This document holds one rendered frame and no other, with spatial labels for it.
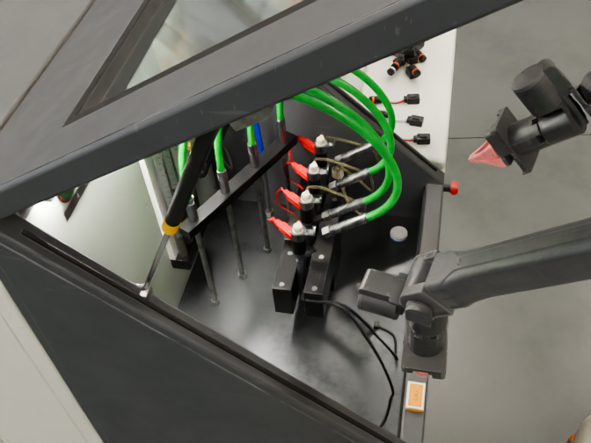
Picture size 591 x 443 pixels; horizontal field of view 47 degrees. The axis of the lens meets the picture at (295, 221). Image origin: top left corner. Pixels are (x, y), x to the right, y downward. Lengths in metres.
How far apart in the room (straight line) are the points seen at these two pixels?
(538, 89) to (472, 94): 2.29
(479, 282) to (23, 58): 0.70
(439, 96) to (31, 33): 1.00
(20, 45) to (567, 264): 0.80
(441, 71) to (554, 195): 1.25
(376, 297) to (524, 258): 0.28
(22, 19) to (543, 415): 1.86
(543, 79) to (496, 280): 0.38
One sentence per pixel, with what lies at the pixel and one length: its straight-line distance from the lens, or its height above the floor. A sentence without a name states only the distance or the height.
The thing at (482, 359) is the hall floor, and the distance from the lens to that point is 2.41.
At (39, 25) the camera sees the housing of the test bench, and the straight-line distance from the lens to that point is 1.14.
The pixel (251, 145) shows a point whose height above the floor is 1.16.
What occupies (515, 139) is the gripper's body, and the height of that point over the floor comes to 1.29.
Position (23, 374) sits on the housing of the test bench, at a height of 1.08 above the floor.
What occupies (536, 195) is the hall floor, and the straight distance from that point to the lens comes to 2.93.
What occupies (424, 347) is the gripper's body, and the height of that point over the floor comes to 1.16.
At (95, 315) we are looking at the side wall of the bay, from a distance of 0.96.
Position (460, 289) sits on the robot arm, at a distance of 0.86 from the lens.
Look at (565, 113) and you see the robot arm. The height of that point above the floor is 1.36.
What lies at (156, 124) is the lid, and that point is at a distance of 0.62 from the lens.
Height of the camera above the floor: 2.04
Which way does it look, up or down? 48 degrees down
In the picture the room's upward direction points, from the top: 6 degrees counter-clockwise
